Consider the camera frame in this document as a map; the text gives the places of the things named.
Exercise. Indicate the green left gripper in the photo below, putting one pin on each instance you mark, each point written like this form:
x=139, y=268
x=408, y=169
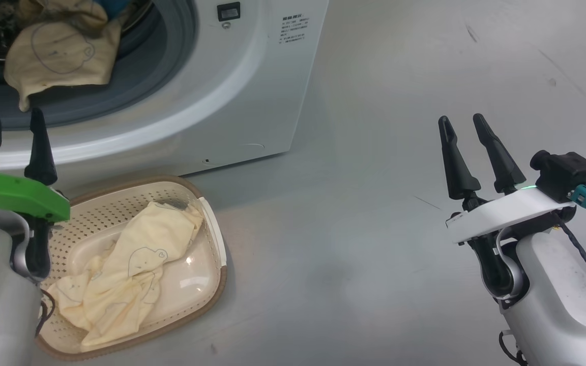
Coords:
x=13, y=195

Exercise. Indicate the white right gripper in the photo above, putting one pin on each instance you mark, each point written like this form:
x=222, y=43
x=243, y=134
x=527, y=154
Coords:
x=496, y=211

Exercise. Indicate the cream garment with blue cuff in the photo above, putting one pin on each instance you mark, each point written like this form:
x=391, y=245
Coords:
x=59, y=56

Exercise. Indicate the cream bear-print garment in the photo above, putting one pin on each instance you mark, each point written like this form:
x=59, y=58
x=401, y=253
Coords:
x=135, y=259

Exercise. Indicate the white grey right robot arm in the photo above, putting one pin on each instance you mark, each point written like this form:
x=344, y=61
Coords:
x=552, y=305

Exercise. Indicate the cream perforated laundry basket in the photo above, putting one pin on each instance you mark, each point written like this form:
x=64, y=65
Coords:
x=201, y=295

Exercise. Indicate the white front-load washing machine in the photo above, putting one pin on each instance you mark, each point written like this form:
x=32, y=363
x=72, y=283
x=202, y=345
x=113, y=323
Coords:
x=252, y=91

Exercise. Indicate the black door latch socket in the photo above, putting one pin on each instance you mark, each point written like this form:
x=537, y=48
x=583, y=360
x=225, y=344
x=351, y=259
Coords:
x=228, y=11

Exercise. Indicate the round white filter cover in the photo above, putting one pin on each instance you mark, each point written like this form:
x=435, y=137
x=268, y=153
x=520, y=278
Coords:
x=252, y=147

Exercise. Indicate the small printed text label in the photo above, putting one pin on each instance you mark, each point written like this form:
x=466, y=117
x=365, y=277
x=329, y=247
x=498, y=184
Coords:
x=294, y=29

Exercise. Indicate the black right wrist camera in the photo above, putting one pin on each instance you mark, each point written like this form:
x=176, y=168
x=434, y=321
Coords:
x=565, y=175

